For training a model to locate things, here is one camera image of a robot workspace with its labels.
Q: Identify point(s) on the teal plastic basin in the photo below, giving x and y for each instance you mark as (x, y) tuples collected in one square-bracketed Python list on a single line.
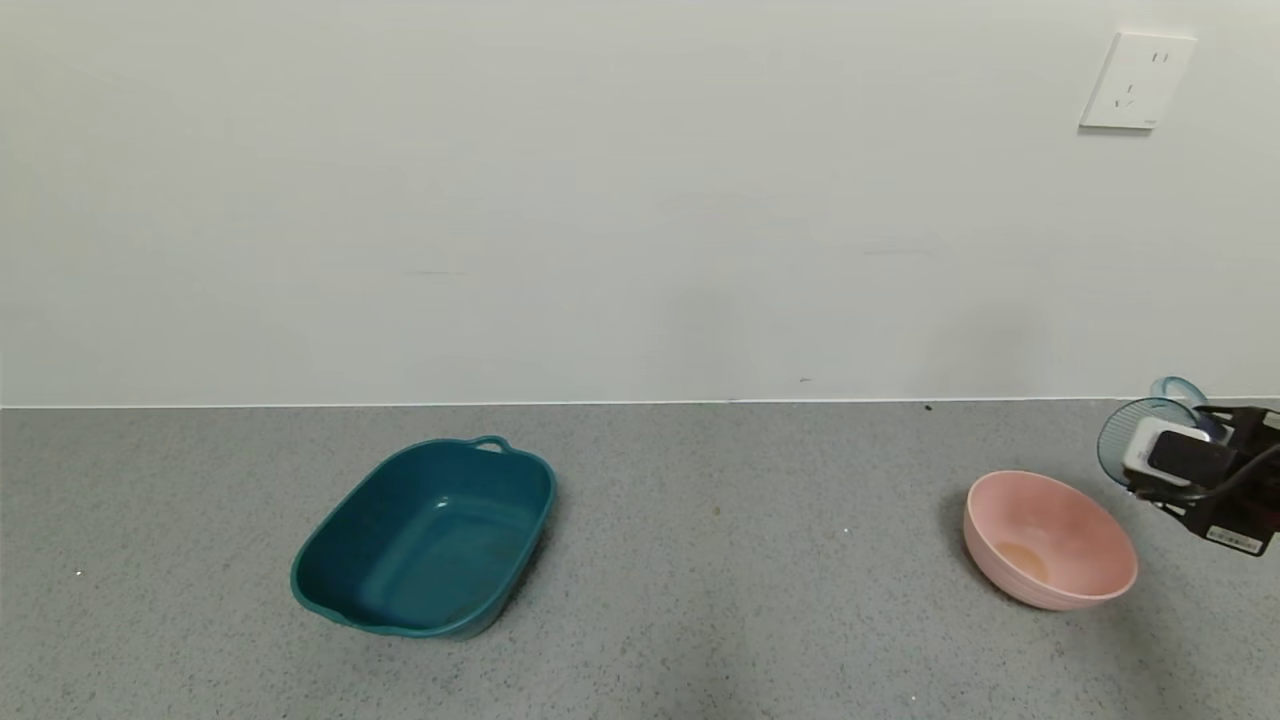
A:
[(430, 540)]

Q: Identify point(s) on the white wall socket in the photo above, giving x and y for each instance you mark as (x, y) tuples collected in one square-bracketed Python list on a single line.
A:
[(1140, 82)]

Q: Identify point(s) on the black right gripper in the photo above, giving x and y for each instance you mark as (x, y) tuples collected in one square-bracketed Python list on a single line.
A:
[(1236, 537)]

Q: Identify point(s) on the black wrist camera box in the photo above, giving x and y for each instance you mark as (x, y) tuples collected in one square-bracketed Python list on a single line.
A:
[(1235, 525)]

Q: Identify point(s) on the pink plastic bowl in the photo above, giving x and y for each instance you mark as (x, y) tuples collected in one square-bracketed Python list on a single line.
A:
[(1060, 540)]

